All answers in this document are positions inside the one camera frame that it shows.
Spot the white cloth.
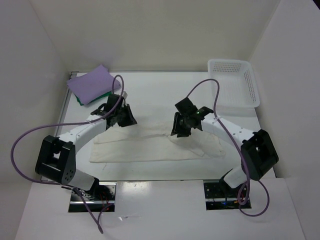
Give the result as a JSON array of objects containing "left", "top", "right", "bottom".
[{"left": 89, "top": 121, "right": 225, "bottom": 164}]

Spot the green t shirt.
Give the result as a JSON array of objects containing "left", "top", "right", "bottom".
[{"left": 75, "top": 92, "right": 111, "bottom": 107}]

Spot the purple t shirt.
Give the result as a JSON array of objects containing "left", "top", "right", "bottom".
[{"left": 67, "top": 65, "right": 121, "bottom": 106}]

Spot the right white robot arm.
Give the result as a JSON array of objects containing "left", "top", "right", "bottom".
[{"left": 171, "top": 97, "right": 279, "bottom": 197}]

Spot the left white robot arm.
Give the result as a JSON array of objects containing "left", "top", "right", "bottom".
[{"left": 35, "top": 94, "right": 137, "bottom": 200}]

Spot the white plastic basket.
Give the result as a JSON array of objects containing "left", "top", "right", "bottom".
[{"left": 207, "top": 59, "right": 260, "bottom": 109}]

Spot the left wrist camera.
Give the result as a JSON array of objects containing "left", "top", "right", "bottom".
[{"left": 122, "top": 91, "right": 128, "bottom": 100}]

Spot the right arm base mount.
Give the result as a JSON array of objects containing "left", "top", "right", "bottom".
[{"left": 203, "top": 179, "right": 240, "bottom": 211}]

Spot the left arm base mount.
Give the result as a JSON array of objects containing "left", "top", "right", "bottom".
[{"left": 62, "top": 183, "right": 117, "bottom": 213}]

